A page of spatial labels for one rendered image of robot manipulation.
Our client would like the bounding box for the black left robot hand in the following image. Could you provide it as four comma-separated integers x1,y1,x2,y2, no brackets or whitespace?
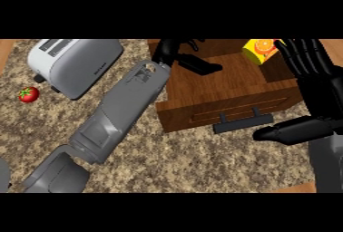
149,38,223,76

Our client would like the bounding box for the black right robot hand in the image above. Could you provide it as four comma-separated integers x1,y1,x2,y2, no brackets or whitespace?
251,38,343,146

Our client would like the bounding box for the brown wooden drawer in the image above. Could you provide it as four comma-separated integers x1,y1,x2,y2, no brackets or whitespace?
147,38,310,134

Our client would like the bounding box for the yellow orange juice carton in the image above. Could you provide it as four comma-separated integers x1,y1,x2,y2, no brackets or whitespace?
240,38,280,66

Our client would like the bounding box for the silver toaster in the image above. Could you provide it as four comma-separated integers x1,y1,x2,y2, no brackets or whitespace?
26,38,123,102

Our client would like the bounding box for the red tomato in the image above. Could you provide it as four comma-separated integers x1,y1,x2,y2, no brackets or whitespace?
17,86,41,104

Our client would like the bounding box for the dark grey drawer handle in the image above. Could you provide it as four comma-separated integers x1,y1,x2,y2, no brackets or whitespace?
211,107,274,135

